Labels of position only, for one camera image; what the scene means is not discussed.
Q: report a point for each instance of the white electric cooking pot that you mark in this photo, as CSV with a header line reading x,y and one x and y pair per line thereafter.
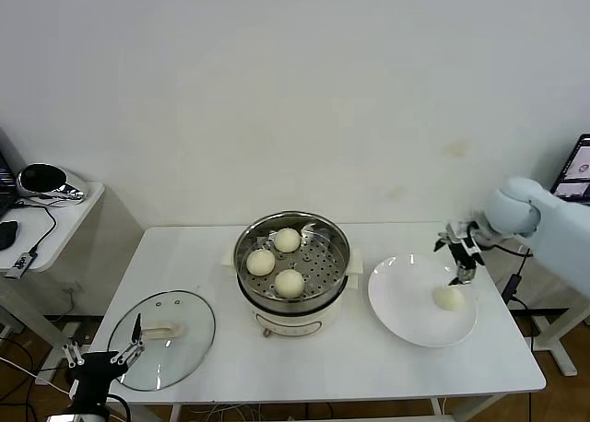
x,y
295,325

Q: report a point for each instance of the white wall socket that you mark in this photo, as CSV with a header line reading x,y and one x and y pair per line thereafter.
x,y
70,287

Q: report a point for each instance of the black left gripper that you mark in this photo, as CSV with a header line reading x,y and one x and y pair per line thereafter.
x,y
97,371

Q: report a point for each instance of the grey usb hub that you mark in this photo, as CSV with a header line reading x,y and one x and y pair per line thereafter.
x,y
20,264

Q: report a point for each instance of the open dark grey laptop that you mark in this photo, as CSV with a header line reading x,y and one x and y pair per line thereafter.
x,y
3,187
578,164

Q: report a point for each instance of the black computer mouse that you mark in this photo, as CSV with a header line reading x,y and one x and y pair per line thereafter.
x,y
8,235

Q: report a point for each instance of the white side table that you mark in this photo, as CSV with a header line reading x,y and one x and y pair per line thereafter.
x,y
560,348
69,228

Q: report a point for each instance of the white steamed baozi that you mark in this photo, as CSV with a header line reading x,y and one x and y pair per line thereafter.
x,y
286,240
261,262
289,284
448,299

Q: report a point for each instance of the stainless steel steamer basket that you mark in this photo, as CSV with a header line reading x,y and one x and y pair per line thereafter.
x,y
322,274

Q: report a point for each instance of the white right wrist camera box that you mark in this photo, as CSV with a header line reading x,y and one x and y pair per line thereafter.
x,y
455,231

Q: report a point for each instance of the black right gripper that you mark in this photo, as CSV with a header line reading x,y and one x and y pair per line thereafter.
x,y
470,244

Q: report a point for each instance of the white table leg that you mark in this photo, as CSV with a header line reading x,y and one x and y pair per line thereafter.
x,y
438,406
174,413

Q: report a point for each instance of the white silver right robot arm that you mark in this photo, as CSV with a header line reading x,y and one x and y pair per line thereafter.
x,y
553,228

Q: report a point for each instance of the white round plate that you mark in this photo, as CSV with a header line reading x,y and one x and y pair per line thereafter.
x,y
396,293

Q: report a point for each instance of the chrome and black headset device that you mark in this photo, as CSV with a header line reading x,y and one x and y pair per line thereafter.
x,y
41,180

